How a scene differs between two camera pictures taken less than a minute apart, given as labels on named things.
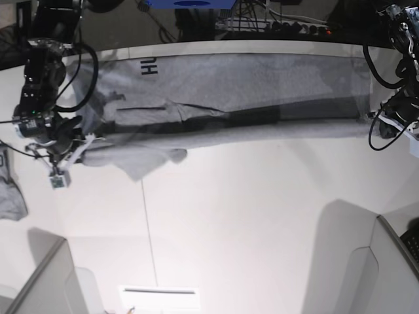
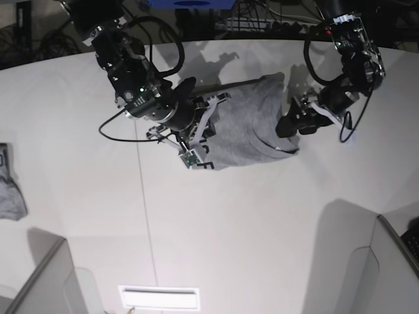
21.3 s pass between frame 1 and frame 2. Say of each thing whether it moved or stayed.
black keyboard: stayed
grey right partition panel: stayed
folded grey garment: stayed
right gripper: moved
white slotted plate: stayed
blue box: stayed
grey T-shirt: moved
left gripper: moved
